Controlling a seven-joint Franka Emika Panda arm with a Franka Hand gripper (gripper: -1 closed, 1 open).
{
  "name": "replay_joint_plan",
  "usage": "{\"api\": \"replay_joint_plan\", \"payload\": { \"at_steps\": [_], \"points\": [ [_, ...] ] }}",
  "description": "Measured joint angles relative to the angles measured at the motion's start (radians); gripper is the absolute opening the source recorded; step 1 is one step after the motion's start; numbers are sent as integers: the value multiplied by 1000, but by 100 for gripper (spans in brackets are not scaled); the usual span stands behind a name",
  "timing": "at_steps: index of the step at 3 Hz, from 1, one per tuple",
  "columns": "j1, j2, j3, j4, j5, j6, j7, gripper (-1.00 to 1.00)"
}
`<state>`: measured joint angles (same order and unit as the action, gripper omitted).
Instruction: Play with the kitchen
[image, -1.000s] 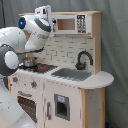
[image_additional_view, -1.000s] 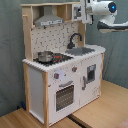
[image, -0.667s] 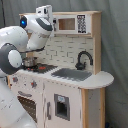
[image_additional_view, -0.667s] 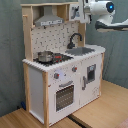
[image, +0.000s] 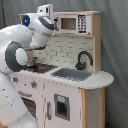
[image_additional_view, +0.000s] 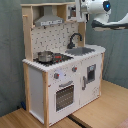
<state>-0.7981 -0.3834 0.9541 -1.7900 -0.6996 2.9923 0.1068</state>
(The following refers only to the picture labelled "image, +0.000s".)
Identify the white oven door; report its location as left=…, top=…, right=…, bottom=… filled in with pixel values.
left=17, top=87, right=44, bottom=128

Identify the black toy stovetop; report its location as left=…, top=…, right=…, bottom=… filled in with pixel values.
left=25, top=63, right=55, bottom=74

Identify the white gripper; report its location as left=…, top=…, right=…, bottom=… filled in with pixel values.
left=37, top=4, right=58, bottom=31

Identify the wooden toy kitchen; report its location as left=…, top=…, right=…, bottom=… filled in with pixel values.
left=11, top=11, right=114, bottom=128

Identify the grey toy sink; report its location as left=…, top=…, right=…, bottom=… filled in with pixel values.
left=52, top=68, right=92, bottom=81

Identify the silver toy pot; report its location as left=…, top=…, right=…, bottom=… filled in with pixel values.
left=27, top=57, right=37, bottom=67

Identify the white microwave door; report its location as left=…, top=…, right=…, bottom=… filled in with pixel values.
left=55, top=14, right=91, bottom=34

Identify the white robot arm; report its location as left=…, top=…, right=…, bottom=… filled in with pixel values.
left=0, top=4, right=54, bottom=128

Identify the black toy faucet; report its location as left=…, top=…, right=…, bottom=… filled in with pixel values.
left=75, top=51, right=93, bottom=70

